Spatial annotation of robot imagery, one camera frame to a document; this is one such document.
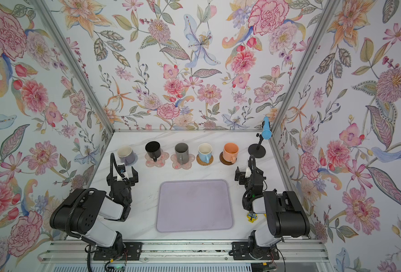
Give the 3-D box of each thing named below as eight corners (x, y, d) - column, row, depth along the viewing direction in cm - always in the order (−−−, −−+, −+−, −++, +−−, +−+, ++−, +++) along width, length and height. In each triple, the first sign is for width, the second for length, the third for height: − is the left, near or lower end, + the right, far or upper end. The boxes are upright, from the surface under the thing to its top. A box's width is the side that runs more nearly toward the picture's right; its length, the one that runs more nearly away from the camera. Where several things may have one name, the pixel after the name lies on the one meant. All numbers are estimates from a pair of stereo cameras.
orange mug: (224, 167, 104) (226, 157, 96) (222, 152, 112) (224, 142, 104) (237, 167, 104) (240, 157, 96) (234, 152, 112) (237, 142, 104)
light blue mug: (198, 168, 104) (198, 157, 95) (198, 154, 111) (198, 142, 102) (211, 168, 104) (212, 157, 95) (210, 154, 111) (211, 142, 102)
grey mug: (175, 169, 104) (173, 157, 95) (177, 155, 112) (175, 142, 102) (188, 169, 104) (187, 157, 95) (189, 155, 112) (188, 142, 102)
